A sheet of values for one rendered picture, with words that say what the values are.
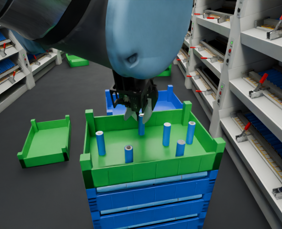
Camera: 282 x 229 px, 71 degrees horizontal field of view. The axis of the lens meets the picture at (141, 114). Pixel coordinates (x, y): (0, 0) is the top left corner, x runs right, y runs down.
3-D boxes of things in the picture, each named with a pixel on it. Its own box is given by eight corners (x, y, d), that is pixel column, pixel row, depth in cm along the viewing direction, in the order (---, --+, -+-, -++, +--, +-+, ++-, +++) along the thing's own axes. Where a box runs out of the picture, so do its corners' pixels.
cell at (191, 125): (187, 145, 53) (190, 124, 49) (184, 140, 54) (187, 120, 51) (193, 144, 53) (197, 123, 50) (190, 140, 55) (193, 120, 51)
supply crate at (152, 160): (85, 190, 41) (79, 161, 37) (89, 133, 58) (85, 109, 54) (219, 170, 46) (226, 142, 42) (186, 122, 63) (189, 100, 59)
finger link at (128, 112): (121, 130, 52) (118, 105, 46) (129, 115, 56) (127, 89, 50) (132, 133, 52) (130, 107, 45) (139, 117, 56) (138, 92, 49)
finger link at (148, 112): (138, 134, 51) (132, 108, 45) (146, 118, 55) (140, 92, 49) (150, 136, 50) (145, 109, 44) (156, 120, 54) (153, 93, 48)
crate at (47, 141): (35, 131, 114) (31, 119, 110) (71, 126, 118) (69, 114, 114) (22, 168, 89) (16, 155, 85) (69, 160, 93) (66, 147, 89)
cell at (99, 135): (98, 156, 49) (95, 135, 46) (98, 151, 51) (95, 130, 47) (105, 155, 49) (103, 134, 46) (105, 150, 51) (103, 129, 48)
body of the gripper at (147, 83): (113, 110, 45) (100, 62, 37) (127, 87, 51) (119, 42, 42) (144, 116, 43) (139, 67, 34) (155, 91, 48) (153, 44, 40)
